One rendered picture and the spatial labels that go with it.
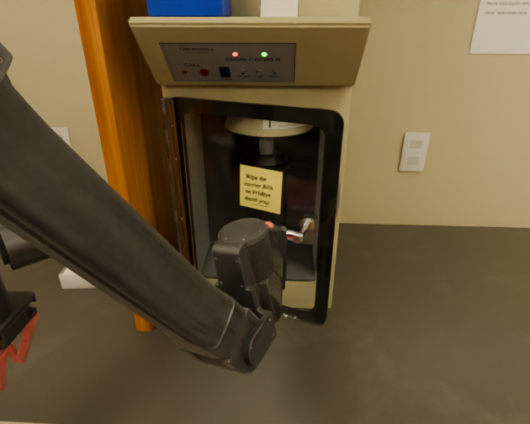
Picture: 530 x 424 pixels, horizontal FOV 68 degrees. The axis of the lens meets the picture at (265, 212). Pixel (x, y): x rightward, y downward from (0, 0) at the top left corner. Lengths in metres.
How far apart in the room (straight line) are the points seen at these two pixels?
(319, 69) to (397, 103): 0.57
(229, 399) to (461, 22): 1.01
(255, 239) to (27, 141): 0.25
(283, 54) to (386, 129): 0.63
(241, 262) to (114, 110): 0.35
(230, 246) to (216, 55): 0.31
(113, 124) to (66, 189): 0.42
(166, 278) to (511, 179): 1.17
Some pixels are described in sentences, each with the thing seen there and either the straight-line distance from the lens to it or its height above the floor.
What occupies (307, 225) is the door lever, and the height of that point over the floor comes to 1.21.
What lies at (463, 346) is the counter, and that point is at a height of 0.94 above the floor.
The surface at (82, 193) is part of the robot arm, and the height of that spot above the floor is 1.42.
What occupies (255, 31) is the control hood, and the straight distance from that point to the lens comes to 0.58.
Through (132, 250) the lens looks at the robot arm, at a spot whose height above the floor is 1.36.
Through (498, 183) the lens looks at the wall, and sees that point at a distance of 1.36.
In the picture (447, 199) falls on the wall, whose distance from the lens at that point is 1.32.
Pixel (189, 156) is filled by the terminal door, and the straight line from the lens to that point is 0.72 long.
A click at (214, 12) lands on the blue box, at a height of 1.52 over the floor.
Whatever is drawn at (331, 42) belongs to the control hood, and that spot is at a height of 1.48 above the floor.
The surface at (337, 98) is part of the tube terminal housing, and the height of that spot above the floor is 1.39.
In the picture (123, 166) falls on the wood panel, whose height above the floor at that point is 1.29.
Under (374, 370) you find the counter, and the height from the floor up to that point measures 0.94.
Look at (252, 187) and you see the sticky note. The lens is 0.67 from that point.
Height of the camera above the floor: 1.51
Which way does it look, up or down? 27 degrees down
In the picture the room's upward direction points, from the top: straight up
